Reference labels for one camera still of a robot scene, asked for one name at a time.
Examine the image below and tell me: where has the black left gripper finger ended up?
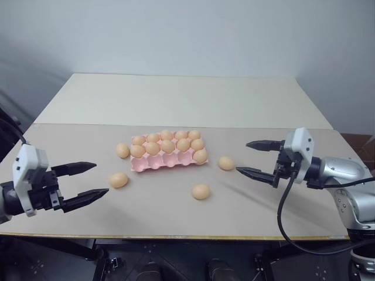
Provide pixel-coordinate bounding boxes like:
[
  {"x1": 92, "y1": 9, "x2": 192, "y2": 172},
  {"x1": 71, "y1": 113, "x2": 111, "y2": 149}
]
[
  {"x1": 62, "y1": 188, "x2": 110, "y2": 214},
  {"x1": 51, "y1": 161, "x2": 98, "y2": 178}
]

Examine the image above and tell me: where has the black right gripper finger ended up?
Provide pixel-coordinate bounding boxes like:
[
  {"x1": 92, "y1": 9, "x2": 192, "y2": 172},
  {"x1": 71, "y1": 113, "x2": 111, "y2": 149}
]
[
  {"x1": 245, "y1": 140, "x2": 284, "y2": 153},
  {"x1": 235, "y1": 166, "x2": 278, "y2": 189}
]

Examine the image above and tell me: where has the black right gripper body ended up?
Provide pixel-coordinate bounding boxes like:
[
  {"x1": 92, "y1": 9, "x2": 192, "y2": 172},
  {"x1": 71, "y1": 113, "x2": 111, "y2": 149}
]
[{"x1": 272, "y1": 140, "x2": 300, "y2": 189}]

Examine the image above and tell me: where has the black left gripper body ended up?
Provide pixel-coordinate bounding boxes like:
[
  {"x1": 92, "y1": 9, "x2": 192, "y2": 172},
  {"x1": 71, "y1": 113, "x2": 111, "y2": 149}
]
[{"x1": 28, "y1": 168, "x2": 66, "y2": 212}]

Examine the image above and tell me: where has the pink egg tray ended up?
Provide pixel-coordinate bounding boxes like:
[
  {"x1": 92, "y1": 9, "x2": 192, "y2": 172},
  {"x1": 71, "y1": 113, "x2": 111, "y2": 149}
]
[{"x1": 129, "y1": 132, "x2": 210, "y2": 173}]

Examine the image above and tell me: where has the brown cardboard box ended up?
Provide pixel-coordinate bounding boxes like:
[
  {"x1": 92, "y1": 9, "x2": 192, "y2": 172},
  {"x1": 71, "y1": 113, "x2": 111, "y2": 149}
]
[{"x1": 340, "y1": 133, "x2": 375, "y2": 165}]

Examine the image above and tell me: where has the dark rounded shape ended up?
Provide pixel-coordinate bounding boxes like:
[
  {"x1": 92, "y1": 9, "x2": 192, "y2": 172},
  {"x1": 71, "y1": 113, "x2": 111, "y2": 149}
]
[
  {"x1": 140, "y1": 253, "x2": 168, "y2": 281},
  {"x1": 207, "y1": 258, "x2": 236, "y2": 281}
]

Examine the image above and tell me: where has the silver robot body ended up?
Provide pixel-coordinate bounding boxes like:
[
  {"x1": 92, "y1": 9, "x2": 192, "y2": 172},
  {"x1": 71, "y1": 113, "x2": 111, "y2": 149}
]
[{"x1": 349, "y1": 240, "x2": 375, "y2": 281}]

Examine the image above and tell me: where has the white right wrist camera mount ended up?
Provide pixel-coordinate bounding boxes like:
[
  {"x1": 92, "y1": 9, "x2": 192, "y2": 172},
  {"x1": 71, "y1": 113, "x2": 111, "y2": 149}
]
[{"x1": 283, "y1": 127, "x2": 315, "y2": 185}]

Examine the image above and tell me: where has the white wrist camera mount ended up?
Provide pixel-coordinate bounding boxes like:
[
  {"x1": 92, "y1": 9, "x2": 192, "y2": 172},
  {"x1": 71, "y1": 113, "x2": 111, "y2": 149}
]
[
  {"x1": 283, "y1": 127, "x2": 315, "y2": 185},
  {"x1": 12, "y1": 143, "x2": 49, "y2": 218}
]

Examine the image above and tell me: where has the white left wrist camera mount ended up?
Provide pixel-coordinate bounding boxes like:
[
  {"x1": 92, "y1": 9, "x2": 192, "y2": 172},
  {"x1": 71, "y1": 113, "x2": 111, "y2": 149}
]
[{"x1": 12, "y1": 143, "x2": 49, "y2": 218}]

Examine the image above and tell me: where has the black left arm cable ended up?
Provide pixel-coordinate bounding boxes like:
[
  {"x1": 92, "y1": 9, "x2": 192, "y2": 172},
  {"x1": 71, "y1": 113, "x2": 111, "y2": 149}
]
[{"x1": 0, "y1": 107, "x2": 32, "y2": 146}]

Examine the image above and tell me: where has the black table frame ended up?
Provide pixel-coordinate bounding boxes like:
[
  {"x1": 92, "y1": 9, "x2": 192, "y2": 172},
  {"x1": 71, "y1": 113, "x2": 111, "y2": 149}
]
[{"x1": 0, "y1": 233, "x2": 352, "y2": 281}]

